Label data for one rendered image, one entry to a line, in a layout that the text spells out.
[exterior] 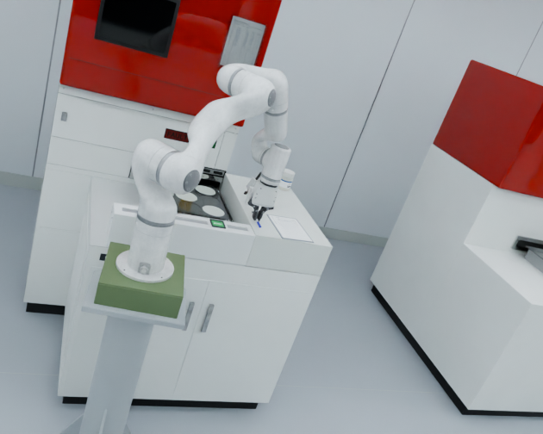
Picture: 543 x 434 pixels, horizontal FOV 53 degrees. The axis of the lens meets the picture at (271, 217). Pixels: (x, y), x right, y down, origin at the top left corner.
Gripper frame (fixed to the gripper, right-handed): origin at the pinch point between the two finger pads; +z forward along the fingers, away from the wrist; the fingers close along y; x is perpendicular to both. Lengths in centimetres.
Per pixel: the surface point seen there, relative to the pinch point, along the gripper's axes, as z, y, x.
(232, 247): 9.5, 11.4, 14.0
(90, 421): 74, 53, 44
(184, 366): 71, 14, 14
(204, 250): 12.5, 21.9, 13.9
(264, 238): 3.0, -0.2, 13.9
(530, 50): -107, -266, -197
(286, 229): 1.8, -12.7, 4.9
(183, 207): 9.1, 27.6, -14.9
